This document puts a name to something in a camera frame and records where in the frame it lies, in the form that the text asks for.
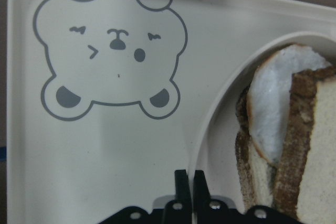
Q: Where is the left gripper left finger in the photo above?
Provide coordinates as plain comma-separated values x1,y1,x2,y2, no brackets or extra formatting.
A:
161,169,192,224

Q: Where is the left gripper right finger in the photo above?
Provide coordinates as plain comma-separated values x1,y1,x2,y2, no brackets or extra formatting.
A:
193,170,236,224

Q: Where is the cream round plate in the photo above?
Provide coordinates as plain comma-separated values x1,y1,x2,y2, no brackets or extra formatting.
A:
188,31,335,187

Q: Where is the bread slice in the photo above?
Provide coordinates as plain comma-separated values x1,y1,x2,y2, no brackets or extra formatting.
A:
235,87,277,210
274,67,335,223

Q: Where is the fried egg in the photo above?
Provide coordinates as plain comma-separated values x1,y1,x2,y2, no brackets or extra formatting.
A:
247,44,331,166

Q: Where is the cream bear serving tray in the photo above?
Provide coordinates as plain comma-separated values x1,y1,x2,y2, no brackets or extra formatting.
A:
7,0,335,223

